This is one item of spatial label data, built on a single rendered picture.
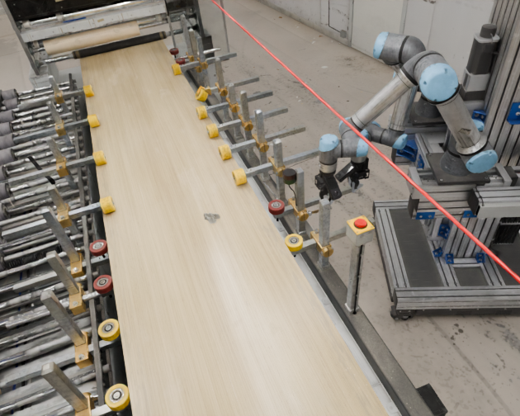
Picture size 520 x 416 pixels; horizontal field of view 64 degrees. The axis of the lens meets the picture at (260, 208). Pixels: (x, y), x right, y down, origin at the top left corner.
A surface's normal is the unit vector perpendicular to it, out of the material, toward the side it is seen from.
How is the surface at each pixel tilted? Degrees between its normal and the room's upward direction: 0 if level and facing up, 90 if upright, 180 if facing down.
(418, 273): 0
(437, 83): 84
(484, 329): 0
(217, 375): 0
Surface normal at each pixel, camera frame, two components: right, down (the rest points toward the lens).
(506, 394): -0.09, -0.73
